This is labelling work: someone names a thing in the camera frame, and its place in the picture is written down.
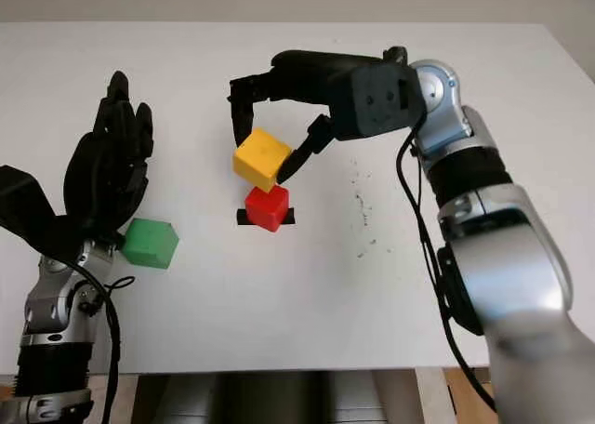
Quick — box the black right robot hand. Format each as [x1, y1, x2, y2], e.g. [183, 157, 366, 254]
[227, 49, 388, 186]

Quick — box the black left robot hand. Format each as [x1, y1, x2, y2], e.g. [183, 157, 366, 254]
[62, 70, 156, 245]

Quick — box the green cube block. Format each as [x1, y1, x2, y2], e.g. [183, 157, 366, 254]
[121, 218, 180, 271]

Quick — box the yellow cube block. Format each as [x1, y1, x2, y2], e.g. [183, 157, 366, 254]
[232, 127, 294, 194]

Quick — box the red cube block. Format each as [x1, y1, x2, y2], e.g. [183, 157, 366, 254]
[244, 184, 291, 233]

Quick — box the black tape strip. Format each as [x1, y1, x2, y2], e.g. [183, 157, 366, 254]
[235, 206, 298, 227]

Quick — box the dark grey robot torso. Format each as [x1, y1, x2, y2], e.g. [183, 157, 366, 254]
[131, 371, 419, 424]

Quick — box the brown cardboard box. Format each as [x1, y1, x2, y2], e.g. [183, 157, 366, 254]
[441, 366, 498, 424]

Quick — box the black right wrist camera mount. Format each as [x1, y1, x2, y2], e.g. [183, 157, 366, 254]
[330, 63, 428, 142]

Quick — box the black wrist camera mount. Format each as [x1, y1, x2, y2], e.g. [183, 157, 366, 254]
[330, 63, 428, 142]
[0, 164, 90, 263]

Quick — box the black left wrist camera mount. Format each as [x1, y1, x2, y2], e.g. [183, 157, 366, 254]
[0, 164, 90, 263]

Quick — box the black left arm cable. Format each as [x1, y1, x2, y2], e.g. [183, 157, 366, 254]
[68, 264, 137, 424]

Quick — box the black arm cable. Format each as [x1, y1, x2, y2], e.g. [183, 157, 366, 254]
[68, 264, 137, 424]
[395, 129, 497, 410]

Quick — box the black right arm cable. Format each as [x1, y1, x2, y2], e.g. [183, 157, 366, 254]
[395, 129, 497, 410]

